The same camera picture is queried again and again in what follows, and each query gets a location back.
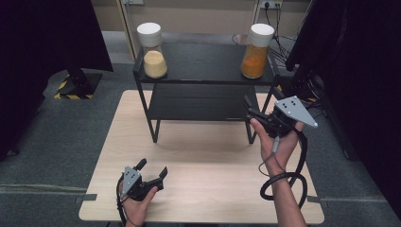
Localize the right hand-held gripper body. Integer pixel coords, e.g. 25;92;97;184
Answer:
249;95;319;139

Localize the orange powder jar white lid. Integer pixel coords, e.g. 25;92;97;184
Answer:
240;23;276;79

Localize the person's right hand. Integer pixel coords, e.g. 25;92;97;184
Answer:
250;118;305;178

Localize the person's left hand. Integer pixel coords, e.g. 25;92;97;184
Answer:
121;185;159;226

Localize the thin grey cable with plug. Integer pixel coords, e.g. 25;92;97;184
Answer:
258;136;282;178

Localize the black stand base striped tape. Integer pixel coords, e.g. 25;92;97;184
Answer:
54;68;103;101

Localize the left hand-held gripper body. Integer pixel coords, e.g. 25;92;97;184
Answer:
116;166;165;202

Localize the black two-tier shelf rack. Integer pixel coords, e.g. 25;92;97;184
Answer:
131;42;282;145

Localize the white wall outlet with plugs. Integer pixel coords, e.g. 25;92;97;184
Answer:
258;0;284;9

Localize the grey tape strip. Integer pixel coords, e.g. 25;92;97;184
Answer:
74;193;98;204
306;195;329;204

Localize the thick black gripper cable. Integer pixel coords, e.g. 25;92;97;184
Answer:
259;128;309;210

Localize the pale yellow powder jar white lid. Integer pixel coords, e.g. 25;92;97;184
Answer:
136;22;168;79

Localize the black curtain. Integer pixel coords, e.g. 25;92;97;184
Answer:
285;0;401;218
0;0;113;160

